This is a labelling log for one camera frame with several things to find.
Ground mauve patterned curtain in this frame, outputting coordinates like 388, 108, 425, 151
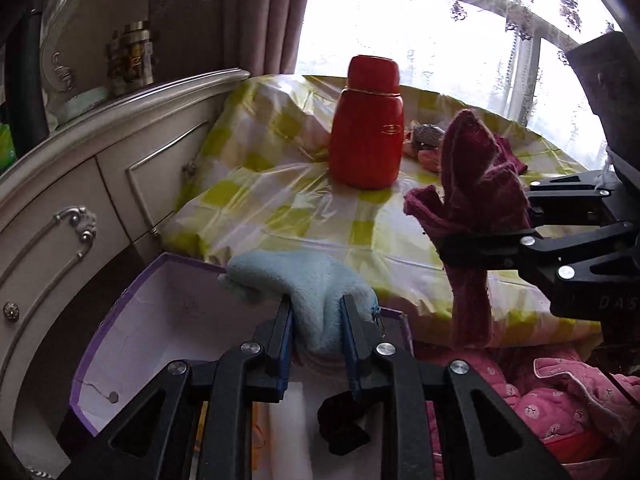
150, 0, 351, 81

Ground jars on cabinet top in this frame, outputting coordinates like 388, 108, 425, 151
107, 20, 153, 96

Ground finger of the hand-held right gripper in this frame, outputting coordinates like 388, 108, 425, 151
525, 169, 621, 231
439, 220, 636, 306

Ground red thermos flask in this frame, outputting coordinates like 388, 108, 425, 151
327, 55, 405, 191

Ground white carved cabinet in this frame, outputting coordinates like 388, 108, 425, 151
0, 67, 251, 480

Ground light blue fleece glove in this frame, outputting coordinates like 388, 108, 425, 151
218, 250, 381, 361

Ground purple edged cardboard box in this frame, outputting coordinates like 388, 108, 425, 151
70, 252, 416, 480

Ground white carved mirror frame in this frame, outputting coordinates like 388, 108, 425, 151
37, 0, 151, 111

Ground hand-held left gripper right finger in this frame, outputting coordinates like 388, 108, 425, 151
339, 295, 571, 480

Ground black white checked face mask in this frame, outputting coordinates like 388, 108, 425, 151
411, 123, 447, 151

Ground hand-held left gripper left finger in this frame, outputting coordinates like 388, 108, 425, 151
57, 294, 296, 480

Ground yellow white checked tablecloth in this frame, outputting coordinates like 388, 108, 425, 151
162, 74, 606, 348

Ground green packet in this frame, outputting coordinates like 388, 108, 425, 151
0, 122, 16, 173

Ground magenta knitted glove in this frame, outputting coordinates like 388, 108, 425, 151
403, 108, 532, 347
492, 135, 529, 176

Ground pink cloth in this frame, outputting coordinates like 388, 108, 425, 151
402, 130, 443, 172

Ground pink quilted garment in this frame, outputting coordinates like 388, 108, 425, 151
415, 345, 640, 480

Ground ornate metal drawer handle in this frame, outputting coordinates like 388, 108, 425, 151
0, 205, 98, 293

